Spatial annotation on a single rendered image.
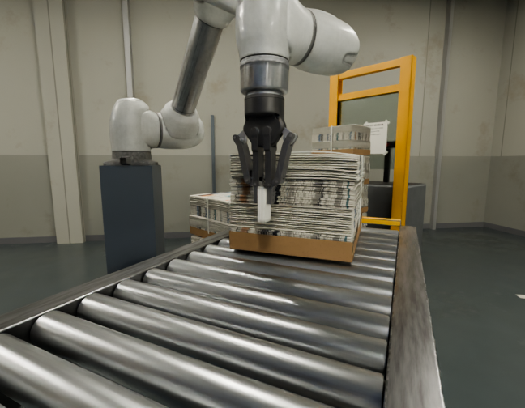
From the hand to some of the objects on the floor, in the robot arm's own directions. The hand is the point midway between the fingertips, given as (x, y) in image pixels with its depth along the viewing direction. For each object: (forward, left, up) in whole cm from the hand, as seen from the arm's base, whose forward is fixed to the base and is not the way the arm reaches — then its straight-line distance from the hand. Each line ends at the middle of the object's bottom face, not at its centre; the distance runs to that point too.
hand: (264, 204), depth 58 cm
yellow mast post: (+145, +176, -93) cm, 247 cm away
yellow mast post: (+106, +229, -93) cm, 269 cm away
